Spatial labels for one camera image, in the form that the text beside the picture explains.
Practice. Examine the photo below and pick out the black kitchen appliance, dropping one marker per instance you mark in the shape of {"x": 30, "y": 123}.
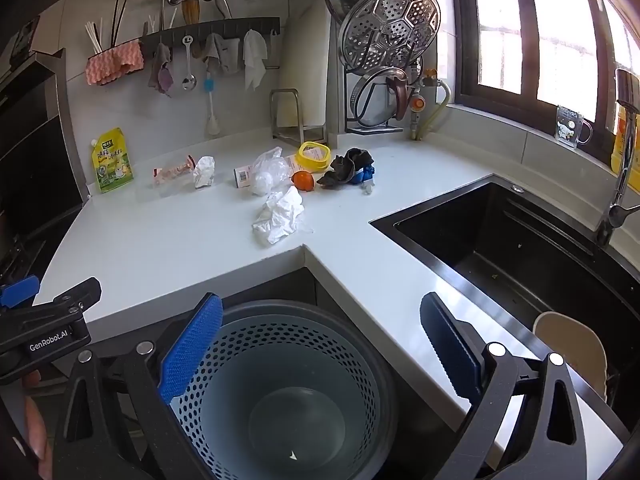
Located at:
{"x": 35, "y": 160}

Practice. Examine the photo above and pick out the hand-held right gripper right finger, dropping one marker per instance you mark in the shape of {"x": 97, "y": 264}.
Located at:
{"x": 447, "y": 345}

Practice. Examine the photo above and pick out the grey perforated trash bin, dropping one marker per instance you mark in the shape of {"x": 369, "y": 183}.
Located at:
{"x": 300, "y": 360}

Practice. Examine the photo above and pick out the pink wavy dishcloth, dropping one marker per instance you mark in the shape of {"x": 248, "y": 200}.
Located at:
{"x": 112, "y": 62}

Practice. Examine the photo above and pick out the pink snack wrapper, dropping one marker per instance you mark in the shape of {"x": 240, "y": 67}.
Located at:
{"x": 172, "y": 172}

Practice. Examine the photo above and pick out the small crumpled white tissue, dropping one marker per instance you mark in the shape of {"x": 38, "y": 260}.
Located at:
{"x": 204, "y": 172}

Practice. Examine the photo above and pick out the dark brown cloth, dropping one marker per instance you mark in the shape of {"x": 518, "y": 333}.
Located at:
{"x": 345, "y": 170}

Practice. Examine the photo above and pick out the blue white bottle brush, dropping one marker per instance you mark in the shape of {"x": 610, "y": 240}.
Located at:
{"x": 212, "y": 122}

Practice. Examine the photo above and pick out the small blue white object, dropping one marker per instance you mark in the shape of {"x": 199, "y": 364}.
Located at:
{"x": 367, "y": 174}

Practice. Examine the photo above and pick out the steel sink faucet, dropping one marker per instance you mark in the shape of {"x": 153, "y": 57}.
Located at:
{"x": 622, "y": 175}

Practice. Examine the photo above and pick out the white chopsticks bundle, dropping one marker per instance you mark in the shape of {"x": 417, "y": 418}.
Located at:
{"x": 94, "y": 37}

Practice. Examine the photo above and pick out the small steel ladle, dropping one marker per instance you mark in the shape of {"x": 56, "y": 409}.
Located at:
{"x": 188, "y": 80}

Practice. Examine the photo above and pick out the white dishcloth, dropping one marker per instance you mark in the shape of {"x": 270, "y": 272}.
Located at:
{"x": 255, "y": 57}

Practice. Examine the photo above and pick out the dark framed window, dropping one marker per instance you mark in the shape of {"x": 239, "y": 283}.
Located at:
{"x": 515, "y": 35}

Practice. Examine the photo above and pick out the glass pot lid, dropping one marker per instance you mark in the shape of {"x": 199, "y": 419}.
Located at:
{"x": 372, "y": 100}

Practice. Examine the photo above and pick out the white cutting board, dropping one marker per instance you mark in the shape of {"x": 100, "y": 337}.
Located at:
{"x": 310, "y": 60}

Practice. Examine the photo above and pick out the dark wall utensil rack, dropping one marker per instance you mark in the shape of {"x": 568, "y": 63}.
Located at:
{"x": 225, "y": 27}

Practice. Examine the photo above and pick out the steel sink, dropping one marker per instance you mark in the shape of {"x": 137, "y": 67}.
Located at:
{"x": 500, "y": 255}

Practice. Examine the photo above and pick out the wooden spatula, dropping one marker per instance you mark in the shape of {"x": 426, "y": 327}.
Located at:
{"x": 191, "y": 10}

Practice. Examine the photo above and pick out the clear plastic bag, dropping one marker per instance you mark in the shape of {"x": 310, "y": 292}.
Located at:
{"x": 267, "y": 172}

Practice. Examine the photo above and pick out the perforated steel steamer plate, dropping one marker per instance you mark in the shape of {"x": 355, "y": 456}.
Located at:
{"x": 387, "y": 30}

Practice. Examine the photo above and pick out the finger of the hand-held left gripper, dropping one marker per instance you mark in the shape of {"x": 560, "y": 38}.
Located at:
{"x": 17, "y": 291}
{"x": 70, "y": 297}

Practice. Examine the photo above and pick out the grey base cabinet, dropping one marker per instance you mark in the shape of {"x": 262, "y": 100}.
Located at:
{"x": 270, "y": 287}

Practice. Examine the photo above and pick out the person's left hand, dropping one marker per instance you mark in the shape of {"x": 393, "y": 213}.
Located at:
{"x": 36, "y": 430}

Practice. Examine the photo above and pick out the grey dishcloth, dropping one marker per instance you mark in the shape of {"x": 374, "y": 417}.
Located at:
{"x": 222, "y": 55}

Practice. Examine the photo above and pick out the clear cartoon glass mug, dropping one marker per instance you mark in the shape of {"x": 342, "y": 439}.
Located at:
{"x": 570, "y": 127}

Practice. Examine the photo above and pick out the large crumpled white tissue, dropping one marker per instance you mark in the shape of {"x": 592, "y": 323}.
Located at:
{"x": 280, "y": 212}

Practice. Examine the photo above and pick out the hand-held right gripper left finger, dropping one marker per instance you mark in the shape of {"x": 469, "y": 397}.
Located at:
{"x": 192, "y": 347}

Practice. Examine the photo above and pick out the yellow green seasoning pouch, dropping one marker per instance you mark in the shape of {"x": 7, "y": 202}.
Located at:
{"x": 112, "y": 162}

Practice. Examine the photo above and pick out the orange fruit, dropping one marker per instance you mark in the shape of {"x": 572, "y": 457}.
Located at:
{"x": 302, "y": 181}

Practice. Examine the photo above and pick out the purple dishcloth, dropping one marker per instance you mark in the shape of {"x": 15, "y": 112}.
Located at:
{"x": 161, "y": 70}

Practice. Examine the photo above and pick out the dark chopsticks bundle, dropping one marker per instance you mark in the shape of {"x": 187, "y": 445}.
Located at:
{"x": 119, "y": 22}

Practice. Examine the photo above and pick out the steel cutting board rack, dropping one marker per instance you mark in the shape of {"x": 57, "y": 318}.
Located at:
{"x": 287, "y": 115}

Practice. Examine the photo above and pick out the yellow oil bottle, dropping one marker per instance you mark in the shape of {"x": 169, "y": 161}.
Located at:
{"x": 631, "y": 150}

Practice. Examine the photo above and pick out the yellow soap dish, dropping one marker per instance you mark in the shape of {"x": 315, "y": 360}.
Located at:
{"x": 314, "y": 156}

